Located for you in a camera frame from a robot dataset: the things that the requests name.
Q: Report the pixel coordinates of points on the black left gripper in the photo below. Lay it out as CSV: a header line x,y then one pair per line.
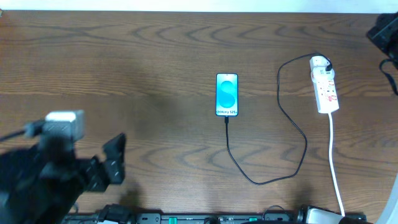
x,y
94,173

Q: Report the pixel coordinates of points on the blue Galaxy smartphone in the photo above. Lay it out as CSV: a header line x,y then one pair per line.
x,y
227,94

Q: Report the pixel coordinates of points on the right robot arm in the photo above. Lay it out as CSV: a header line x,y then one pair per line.
x,y
384,36

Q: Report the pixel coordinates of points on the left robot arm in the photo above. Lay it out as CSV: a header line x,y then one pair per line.
x,y
42,183

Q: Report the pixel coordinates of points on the white charger plug adapter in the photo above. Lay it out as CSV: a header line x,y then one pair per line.
x,y
320,65

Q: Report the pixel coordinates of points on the white power strip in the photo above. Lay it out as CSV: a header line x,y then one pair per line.
x,y
325,90

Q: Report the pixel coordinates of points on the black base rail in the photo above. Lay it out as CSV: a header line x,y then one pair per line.
x,y
306,215

